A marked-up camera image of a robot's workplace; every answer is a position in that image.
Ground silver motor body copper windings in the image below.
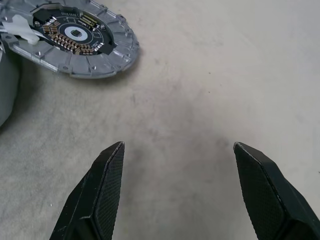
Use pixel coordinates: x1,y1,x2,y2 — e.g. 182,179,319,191
0,39,22,127

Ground grey motor cover circuit board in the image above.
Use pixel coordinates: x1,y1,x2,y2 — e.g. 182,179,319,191
0,0,140,80

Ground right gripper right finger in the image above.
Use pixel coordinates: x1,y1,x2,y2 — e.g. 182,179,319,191
233,141,320,240

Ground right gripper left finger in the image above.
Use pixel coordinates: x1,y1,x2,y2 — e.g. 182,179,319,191
48,141,125,240

